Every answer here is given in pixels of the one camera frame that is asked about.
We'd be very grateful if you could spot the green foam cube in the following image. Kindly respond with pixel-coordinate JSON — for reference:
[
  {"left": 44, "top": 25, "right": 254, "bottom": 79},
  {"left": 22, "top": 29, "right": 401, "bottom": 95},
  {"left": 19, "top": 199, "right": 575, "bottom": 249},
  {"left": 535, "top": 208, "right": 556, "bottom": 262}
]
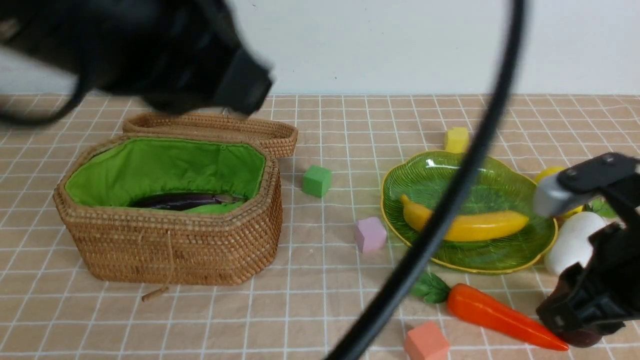
[{"left": 302, "top": 165, "right": 333, "bottom": 198}]

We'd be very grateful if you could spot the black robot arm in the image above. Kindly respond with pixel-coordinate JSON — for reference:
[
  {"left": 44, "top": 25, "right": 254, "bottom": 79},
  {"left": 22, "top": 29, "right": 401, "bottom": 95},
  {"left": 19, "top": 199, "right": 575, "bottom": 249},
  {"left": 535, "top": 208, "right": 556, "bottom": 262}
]
[{"left": 1, "top": 0, "right": 639, "bottom": 339}]

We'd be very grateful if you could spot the dark purple toy mangosteen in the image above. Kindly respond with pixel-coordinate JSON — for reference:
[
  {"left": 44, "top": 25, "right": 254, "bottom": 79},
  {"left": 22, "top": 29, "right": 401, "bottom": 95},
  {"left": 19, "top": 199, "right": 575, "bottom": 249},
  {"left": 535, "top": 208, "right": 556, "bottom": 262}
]
[{"left": 562, "top": 327, "right": 604, "bottom": 348}]

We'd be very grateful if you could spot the yellow toy lemon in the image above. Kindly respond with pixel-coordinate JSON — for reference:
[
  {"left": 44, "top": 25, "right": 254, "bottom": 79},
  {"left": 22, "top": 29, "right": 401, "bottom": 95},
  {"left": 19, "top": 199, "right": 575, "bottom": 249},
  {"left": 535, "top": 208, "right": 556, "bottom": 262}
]
[{"left": 534, "top": 166, "right": 585, "bottom": 220}]

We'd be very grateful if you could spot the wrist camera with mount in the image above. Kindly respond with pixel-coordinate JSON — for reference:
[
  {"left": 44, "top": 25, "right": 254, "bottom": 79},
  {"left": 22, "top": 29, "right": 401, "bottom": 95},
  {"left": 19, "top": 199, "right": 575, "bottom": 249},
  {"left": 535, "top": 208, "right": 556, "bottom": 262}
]
[{"left": 533, "top": 152, "right": 639, "bottom": 224}]

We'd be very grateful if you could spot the yellow toy banana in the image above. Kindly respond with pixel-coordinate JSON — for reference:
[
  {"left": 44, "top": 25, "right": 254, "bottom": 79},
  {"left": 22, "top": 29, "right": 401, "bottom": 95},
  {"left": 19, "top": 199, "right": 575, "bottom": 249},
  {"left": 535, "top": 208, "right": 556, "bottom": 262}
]
[{"left": 400, "top": 194, "right": 530, "bottom": 242}]

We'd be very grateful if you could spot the orange foam cube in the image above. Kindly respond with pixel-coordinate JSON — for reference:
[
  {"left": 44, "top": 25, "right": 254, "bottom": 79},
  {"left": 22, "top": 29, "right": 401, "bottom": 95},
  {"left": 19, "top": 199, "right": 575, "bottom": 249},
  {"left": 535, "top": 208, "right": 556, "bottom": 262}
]
[{"left": 404, "top": 321, "right": 450, "bottom": 360}]

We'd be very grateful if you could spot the purple toy eggplant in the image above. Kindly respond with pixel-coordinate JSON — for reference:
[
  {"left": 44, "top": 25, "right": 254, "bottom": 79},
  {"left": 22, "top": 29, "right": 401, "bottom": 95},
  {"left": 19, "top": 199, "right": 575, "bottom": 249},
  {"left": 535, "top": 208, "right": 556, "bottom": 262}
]
[{"left": 128, "top": 192, "right": 246, "bottom": 211}]

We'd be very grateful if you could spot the woven rattan basket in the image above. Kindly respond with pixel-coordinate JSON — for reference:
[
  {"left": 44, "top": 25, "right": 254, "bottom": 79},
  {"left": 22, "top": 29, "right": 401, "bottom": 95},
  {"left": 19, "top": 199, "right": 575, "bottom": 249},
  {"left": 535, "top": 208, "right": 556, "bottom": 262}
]
[{"left": 53, "top": 133, "right": 283, "bottom": 286}]

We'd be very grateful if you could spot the orange toy carrot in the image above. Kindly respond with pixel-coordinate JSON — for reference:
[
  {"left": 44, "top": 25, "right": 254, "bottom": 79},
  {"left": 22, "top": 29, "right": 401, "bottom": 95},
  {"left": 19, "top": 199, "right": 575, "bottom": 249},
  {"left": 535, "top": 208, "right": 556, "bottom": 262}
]
[{"left": 410, "top": 272, "right": 569, "bottom": 352}]

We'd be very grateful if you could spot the white toy radish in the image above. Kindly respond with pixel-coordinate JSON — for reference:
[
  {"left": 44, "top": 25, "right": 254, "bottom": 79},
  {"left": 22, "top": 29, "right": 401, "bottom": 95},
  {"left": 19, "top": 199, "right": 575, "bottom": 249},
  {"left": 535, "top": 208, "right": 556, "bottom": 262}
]
[{"left": 544, "top": 198, "right": 618, "bottom": 277}]

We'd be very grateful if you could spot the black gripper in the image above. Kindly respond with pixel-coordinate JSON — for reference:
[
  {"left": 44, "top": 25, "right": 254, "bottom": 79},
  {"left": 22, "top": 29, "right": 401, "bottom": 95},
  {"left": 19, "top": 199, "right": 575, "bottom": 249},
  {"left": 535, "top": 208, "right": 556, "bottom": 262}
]
[{"left": 535, "top": 190, "right": 639, "bottom": 336}]

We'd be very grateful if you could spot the green leaf-shaped glass plate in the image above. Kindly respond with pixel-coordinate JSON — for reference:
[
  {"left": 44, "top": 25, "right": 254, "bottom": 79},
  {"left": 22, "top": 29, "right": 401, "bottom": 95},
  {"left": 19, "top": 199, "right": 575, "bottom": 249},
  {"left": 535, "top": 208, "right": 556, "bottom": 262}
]
[{"left": 381, "top": 151, "right": 559, "bottom": 275}]

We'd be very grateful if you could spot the pink foam cube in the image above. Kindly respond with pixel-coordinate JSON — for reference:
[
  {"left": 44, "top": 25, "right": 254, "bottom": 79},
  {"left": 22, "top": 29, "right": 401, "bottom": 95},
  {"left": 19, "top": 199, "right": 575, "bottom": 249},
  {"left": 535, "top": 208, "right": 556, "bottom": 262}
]
[{"left": 354, "top": 216, "right": 387, "bottom": 254}]

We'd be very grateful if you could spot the woven rattan basket lid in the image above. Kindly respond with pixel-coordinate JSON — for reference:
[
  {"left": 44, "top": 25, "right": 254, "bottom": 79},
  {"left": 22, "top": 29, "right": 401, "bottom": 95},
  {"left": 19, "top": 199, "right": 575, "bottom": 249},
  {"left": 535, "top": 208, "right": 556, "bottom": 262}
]
[{"left": 122, "top": 112, "right": 298, "bottom": 158}]

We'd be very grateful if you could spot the black cable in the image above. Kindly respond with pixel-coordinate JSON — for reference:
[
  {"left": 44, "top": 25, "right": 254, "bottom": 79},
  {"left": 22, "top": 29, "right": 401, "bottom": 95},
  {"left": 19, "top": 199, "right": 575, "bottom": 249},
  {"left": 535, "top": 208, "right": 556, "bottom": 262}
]
[{"left": 325, "top": 0, "right": 526, "bottom": 360}]

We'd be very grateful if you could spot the yellow foam cube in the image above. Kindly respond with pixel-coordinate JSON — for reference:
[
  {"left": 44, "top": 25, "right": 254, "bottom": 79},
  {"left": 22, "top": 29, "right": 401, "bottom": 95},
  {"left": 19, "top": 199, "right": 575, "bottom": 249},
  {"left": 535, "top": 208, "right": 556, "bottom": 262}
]
[{"left": 443, "top": 127, "right": 470, "bottom": 154}]

